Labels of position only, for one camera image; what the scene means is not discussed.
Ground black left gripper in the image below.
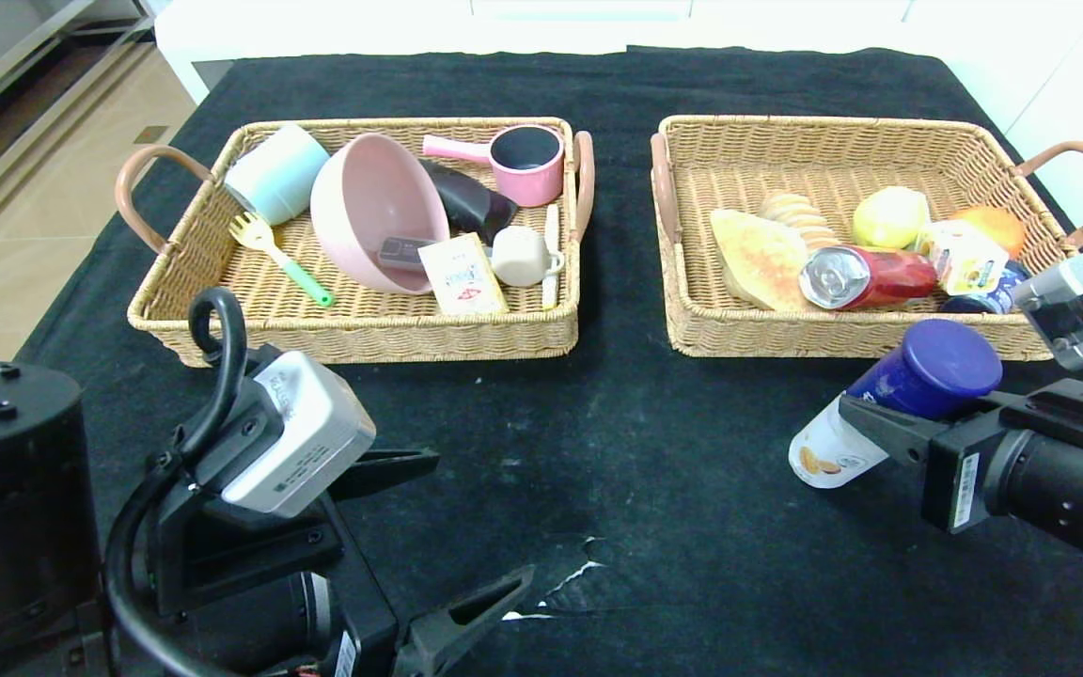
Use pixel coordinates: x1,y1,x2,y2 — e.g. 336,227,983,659
253,447,537,677

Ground yellow playing card box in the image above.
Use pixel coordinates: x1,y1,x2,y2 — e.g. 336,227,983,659
417,233,510,316

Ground pink plastic bowl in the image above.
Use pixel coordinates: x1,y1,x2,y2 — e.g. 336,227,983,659
309,133,451,295

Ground red soda can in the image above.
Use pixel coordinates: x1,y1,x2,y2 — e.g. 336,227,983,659
800,244,939,312

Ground blue capped yogurt bottle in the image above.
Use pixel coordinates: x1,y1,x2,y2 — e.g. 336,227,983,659
788,318,1003,490

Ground white fruit drink carton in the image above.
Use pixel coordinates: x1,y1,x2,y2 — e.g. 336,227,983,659
922,219,1012,297

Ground small beige cup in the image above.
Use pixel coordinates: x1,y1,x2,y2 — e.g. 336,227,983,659
490,226,565,289

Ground white plastic stick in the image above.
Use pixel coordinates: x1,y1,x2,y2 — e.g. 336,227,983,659
542,203,561,309

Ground black oblong glasses case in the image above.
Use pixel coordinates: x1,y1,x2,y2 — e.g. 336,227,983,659
419,160,520,245

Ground yellow green toy fork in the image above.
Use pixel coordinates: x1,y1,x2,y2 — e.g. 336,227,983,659
229,213,337,307

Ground pink toy saucepan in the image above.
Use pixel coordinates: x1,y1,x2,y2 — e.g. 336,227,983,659
421,124,567,208

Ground light blue plastic cup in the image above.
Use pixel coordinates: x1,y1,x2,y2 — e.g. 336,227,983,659
224,122,331,227

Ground flat toasted bread slice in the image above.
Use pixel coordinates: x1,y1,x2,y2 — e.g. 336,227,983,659
709,210,810,313

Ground striped bread roll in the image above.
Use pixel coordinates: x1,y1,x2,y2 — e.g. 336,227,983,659
758,191,840,253

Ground yellow lemon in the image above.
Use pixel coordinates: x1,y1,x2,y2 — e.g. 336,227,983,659
852,186,934,250

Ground small dark blue can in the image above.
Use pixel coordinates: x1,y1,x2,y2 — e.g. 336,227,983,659
941,261,1035,315

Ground orange fruit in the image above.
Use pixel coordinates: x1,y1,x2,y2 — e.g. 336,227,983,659
950,205,1028,260

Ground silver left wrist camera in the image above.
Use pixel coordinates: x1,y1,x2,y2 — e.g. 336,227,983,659
220,351,378,520

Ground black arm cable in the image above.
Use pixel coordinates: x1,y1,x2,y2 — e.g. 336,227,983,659
104,287,260,677

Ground woven wicker basket brown handles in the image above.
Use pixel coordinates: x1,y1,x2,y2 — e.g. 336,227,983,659
650,114,1083,360
114,116,596,368

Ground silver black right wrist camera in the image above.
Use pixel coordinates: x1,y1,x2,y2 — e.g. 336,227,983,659
1012,249,1083,372

